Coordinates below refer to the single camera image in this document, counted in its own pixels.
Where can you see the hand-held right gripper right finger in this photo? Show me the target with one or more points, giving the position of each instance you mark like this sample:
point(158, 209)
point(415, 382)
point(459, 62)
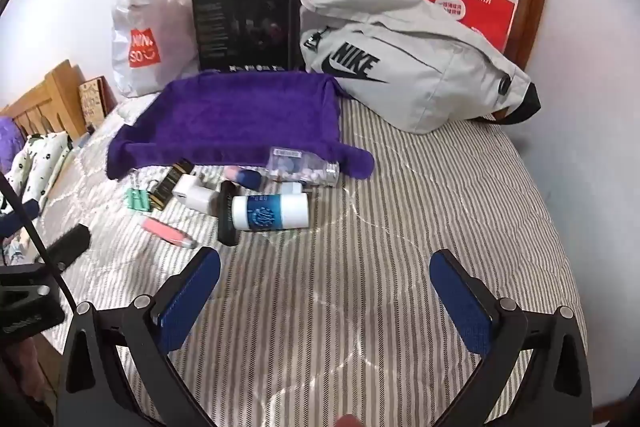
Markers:
point(462, 302)

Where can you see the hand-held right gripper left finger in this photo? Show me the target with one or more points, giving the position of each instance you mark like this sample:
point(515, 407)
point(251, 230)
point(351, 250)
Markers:
point(192, 292)

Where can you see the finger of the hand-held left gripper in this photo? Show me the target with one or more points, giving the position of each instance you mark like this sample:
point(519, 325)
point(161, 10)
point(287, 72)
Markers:
point(22, 213)
point(70, 241)

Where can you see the pink pen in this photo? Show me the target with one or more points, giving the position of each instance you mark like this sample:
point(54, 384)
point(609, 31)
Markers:
point(160, 227)

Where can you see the white usb night light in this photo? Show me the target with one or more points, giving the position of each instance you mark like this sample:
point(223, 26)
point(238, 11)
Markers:
point(290, 188)

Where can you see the white floral pillow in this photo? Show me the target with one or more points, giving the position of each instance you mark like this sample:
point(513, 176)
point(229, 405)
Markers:
point(40, 162)

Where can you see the pink cloth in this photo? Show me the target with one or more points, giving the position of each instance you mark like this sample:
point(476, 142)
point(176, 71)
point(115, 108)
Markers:
point(20, 372)

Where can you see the purple fluffy cushion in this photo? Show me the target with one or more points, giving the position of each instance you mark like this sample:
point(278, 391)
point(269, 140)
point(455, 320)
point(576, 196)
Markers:
point(7, 142)

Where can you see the black lighter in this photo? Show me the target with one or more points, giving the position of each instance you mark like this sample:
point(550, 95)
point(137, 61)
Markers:
point(227, 227)

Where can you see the green binder clip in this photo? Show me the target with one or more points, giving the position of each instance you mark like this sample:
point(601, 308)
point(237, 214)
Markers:
point(137, 199)

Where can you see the white tape roll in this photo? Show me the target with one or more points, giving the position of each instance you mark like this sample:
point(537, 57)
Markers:
point(205, 202)

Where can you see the white charger plug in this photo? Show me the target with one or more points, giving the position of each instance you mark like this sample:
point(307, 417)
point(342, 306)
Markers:
point(184, 186)

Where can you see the black and gold tube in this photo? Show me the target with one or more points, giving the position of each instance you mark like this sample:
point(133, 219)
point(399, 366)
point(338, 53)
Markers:
point(167, 187)

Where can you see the light wooden headboard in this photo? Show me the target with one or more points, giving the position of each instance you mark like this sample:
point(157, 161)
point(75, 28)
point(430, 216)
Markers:
point(55, 97)

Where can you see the white and blue bottle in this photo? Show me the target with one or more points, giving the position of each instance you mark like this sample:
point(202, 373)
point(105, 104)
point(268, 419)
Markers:
point(290, 209)

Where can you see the patterned brown box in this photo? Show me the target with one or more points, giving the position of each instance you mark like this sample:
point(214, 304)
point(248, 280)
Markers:
point(92, 102)

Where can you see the clear pill bottle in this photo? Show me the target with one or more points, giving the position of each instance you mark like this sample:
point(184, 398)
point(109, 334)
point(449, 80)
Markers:
point(300, 167)

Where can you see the purple towel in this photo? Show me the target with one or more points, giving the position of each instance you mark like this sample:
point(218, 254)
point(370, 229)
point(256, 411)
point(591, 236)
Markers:
point(240, 117)

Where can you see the grey sling bag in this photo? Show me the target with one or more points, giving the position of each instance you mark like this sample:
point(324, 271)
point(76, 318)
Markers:
point(425, 72)

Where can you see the white plastic shopping bag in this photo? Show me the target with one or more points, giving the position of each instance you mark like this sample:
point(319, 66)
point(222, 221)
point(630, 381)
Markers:
point(150, 7)

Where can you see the black headphone box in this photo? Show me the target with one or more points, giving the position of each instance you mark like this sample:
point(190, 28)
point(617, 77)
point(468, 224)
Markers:
point(240, 22)

